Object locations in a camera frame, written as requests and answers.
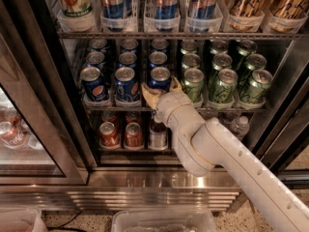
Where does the middle red bull can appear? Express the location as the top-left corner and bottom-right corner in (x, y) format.
(154, 0), (178, 19)

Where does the back middle green can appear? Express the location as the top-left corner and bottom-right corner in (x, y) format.
(210, 40), (228, 55)

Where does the clear plastic bin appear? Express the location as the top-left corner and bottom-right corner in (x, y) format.
(111, 207), (216, 232)
(0, 208), (48, 232)

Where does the back right green can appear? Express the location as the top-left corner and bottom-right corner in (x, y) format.
(234, 40), (257, 66)

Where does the red soda can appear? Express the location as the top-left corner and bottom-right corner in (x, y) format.
(99, 122), (120, 147)
(101, 110), (119, 124)
(125, 122), (143, 147)
(126, 111), (141, 124)

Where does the wire shelf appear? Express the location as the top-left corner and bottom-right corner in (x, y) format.
(58, 32), (309, 40)
(86, 106), (267, 113)

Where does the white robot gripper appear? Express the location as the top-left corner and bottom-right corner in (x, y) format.
(141, 75), (206, 136)

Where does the back right red soda can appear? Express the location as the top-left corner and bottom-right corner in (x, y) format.
(126, 111), (141, 124)

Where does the front middle green can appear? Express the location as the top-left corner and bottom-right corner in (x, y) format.
(209, 69), (238, 103)

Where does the top wire shelf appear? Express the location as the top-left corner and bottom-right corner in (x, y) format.
(58, 32), (309, 40)

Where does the second row middle green can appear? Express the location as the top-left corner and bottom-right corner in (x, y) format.
(210, 53), (233, 77)

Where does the left gold can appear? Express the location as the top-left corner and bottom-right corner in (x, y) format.
(229, 0), (266, 17)

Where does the second row left green can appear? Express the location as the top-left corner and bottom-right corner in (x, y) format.
(182, 53), (201, 71)

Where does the glass fridge door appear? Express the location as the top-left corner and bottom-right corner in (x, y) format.
(0, 0), (88, 186)

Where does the gold can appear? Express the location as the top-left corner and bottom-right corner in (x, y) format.
(229, 0), (266, 17)
(270, 0), (309, 19)

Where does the second row right pepsi can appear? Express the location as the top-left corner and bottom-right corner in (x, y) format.
(149, 51), (168, 70)

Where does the middle wire shelf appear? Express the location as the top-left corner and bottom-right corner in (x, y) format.
(86, 106), (267, 113)

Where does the front left green can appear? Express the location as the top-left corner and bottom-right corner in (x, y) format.
(182, 68), (204, 102)

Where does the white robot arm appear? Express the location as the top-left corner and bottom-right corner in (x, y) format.
(141, 78), (309, 232)

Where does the second row middle pepsi can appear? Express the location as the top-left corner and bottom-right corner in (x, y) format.
(118, 52), (137, 69)

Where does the second row green can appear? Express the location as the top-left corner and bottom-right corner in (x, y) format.
(239, 53), (267, 82)
(182, 53), (201, 71)
(210, 53), (233, 77)

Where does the second row pepsi can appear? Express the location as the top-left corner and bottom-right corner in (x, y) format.
(86, 51), (105, 69)
(118, 52), (137, 69)
(149, 51), (168, 70)

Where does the front left red soda can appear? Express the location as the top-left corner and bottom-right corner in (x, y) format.
(99, 122), (120, 147)

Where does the right gold can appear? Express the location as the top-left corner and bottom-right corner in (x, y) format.
(270, 0), (309, 19)

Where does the front right red soda can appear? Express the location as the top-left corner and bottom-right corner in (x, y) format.
(125, 122), (143, 147)

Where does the front right green can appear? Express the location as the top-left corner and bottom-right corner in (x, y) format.
(239, 69), (273, 104)

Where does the back left green can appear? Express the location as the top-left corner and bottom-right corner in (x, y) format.
(181, 40), (198, 55)

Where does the back left red soda can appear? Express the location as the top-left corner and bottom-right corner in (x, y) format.
(101, 110), (119, 124)

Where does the second row right green can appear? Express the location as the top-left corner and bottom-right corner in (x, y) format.
(239, 53), (267, 82)

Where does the black cable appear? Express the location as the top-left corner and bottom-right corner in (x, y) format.
(47, 211), (88, 232)

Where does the left red bull can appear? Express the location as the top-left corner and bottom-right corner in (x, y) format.
(100, 0), (132, 19)

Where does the right red bull can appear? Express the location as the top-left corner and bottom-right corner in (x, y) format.
(188, 0), (216, 19)

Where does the right water bottle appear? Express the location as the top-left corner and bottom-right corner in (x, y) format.
(230, 116), (249, 140)

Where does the second row left pepsi can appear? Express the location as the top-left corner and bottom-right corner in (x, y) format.
(86, 51), (105, 69)

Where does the red bull can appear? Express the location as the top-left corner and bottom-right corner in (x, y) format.
(154, 0), (178, 19)
(100, 0), (132, 19)
(188, 0), (216, 19)

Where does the left clear plastic bin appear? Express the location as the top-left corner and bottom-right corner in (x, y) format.
(0, 208), (48, 232)

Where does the brown drink bottle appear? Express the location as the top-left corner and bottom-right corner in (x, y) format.
(149, 119), (167, 150)

